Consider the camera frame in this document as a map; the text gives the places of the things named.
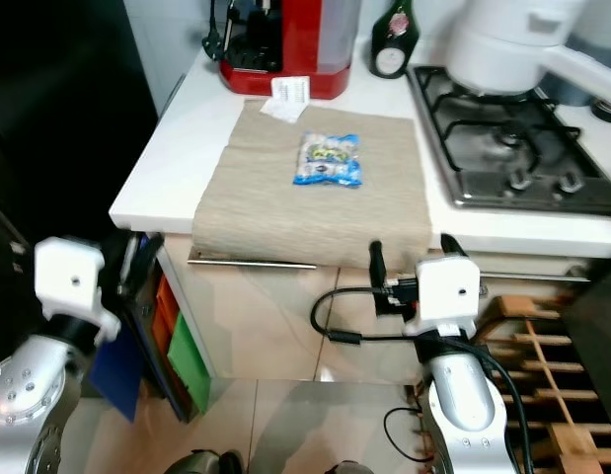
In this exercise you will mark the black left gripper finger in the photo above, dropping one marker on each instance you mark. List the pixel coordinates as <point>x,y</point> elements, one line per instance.
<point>122,259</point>
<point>150,259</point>

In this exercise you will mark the blue snack packet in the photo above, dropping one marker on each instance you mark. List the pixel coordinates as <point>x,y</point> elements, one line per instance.
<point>328,160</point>

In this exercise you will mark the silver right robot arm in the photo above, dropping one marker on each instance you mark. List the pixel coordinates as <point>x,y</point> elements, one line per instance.
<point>468,405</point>

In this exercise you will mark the grey silver fridge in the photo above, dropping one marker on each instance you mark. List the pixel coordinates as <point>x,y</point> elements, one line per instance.
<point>601,336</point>

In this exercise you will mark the green flat bag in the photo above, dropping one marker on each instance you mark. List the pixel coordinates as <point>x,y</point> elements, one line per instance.
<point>189,365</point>

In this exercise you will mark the blue flat bag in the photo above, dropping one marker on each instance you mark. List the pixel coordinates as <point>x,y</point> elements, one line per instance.
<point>117,380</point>

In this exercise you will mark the white kitchen counter cabinet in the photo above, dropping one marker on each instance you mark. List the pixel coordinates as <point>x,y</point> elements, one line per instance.
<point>246,316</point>

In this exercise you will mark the steel gas hob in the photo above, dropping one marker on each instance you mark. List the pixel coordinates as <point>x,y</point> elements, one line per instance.
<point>512,148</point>

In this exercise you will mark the beige woven cloth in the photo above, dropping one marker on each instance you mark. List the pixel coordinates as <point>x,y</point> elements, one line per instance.
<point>275,197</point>

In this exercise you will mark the wooden wine rack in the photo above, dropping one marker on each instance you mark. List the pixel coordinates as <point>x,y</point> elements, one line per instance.
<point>542,365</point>

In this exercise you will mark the white paper tag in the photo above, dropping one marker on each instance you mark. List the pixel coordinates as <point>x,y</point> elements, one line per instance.
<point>290,97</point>

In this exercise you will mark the dark green wine bottle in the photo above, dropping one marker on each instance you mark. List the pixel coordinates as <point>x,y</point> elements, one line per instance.
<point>392,44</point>

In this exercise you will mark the red coffee machine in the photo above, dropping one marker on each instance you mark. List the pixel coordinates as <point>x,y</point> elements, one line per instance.
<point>295,59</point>

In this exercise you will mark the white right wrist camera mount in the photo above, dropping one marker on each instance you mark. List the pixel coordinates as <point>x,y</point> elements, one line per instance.
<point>448,291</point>

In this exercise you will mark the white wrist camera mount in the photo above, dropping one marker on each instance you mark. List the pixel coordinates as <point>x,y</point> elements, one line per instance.
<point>448,291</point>
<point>68,276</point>

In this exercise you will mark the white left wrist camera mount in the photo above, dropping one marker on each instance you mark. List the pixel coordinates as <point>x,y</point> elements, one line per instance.
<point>68,276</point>

